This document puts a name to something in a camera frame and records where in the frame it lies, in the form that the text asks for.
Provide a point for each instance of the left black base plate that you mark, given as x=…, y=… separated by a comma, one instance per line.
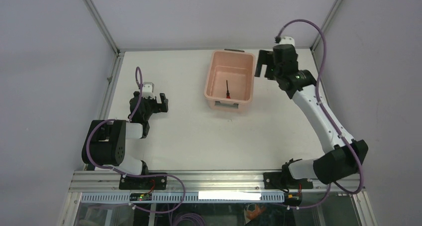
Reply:
x=155, y=182

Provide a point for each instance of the white slotted cable duct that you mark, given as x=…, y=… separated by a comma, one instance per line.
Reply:
x=189, y=197

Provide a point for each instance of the aluminium front rail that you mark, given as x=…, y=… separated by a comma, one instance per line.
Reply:
x=194, y=181

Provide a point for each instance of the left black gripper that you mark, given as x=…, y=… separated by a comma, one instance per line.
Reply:
x=161, y=107

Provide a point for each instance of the red handled screwdriver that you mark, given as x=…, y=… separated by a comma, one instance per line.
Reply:
x=227, y=90

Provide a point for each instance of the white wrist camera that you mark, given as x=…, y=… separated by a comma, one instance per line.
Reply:
x=284, y=40
x=148, y=89

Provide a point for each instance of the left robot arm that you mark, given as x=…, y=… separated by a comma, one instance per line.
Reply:
x=106, y=139

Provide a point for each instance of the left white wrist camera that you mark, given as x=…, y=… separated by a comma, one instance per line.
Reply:
x=148, y=89

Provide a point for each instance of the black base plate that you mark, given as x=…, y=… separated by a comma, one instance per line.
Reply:
x=273, y=182
x=155, y=182

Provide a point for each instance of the orange object below table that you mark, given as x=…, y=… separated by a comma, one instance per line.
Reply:
x=252, y=211

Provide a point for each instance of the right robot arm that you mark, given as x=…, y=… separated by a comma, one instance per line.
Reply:
x=343, y=154

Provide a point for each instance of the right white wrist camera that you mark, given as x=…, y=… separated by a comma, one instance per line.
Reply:
x=284, y=40

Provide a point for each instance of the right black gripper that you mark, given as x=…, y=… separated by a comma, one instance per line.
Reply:
x=264, y=57

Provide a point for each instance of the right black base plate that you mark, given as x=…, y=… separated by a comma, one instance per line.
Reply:
x=273, y=182

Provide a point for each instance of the pink plastic bin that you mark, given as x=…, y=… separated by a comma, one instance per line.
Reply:
x=236, y=66

